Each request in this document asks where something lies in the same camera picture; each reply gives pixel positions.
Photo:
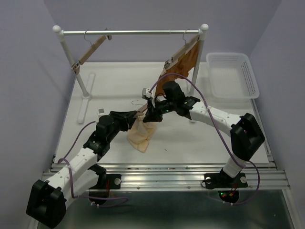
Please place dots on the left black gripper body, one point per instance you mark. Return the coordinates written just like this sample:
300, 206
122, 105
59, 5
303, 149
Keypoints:
120, 123

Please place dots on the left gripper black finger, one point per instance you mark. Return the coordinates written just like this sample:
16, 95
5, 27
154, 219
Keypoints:
124, 115
129, 121

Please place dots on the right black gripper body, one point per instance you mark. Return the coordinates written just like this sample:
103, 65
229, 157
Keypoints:
164, 106

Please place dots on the wooden clip hanger with beige underwear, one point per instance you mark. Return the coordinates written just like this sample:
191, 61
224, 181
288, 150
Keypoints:
141, 108

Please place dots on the beige underwear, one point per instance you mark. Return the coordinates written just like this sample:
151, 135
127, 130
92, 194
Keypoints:
140, 134

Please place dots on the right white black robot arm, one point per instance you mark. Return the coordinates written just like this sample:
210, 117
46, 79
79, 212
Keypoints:
244, 131

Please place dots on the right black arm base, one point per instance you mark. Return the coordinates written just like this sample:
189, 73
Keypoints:
228, 187

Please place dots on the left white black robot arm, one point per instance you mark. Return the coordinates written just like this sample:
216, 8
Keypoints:
49, 199

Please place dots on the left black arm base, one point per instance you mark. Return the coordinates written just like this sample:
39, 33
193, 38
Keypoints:
100, 193

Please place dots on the wooden hanger with brown underwear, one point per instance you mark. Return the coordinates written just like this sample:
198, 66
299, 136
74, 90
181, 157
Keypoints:
182, 50

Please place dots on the brown underwear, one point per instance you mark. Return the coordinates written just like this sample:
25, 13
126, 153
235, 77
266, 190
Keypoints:
181, 66

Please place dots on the empty wooden clip hanger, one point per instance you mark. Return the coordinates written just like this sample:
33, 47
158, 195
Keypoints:
75, 67

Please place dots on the white plastic basket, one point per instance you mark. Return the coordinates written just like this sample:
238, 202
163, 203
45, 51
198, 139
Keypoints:
231, 76

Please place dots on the white clothes rack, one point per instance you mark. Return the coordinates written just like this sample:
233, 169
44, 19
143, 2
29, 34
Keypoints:
87, 88

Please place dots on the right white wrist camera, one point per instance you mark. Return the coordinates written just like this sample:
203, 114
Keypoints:
146, 93

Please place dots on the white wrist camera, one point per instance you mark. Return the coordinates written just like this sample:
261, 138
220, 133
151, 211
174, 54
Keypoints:
146, 93
101, 112

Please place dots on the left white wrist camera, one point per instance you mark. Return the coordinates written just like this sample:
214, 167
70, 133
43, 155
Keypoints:
101, 112

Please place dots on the aluminium mounting rail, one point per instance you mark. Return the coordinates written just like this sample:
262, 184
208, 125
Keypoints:
188, 177

